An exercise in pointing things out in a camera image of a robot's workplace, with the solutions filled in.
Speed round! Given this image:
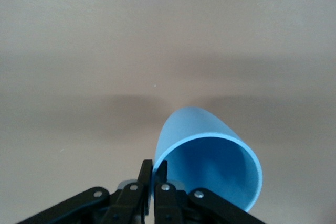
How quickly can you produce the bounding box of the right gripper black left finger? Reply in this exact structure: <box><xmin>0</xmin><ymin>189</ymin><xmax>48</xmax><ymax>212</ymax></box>
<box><xmin>20</xmin><ymin>159</ymin><xmax>153</xmax><ymax>224</ymax></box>

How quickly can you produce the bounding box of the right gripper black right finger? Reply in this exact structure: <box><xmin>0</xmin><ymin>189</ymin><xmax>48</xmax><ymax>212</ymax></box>
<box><xmin>153</xmin><ymin>159</ymin><xmax>263</xmax><ymax>224</ymax></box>

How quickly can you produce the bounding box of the blue plastic cup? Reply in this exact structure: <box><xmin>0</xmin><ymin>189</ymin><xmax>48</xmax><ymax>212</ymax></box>
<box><xmin>153</xmin><ymin>106</ymin><xmax>264</xmax><ymax>213</ymax></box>

